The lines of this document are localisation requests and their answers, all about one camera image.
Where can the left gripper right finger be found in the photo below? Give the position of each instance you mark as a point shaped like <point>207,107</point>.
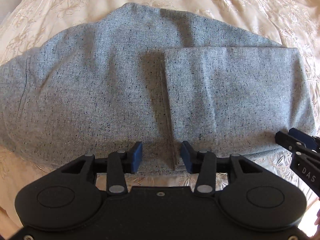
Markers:
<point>202,163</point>

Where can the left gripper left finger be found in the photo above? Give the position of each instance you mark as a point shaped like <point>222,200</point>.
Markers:
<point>120,163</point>

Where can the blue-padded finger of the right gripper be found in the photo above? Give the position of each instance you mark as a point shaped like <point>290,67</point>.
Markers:
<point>310,141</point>
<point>290,143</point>

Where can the light blue speckled pants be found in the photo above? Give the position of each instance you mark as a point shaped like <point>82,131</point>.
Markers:
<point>157,76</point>

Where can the cream embroidered bedspread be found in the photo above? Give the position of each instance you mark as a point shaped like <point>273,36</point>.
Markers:
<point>293,23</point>

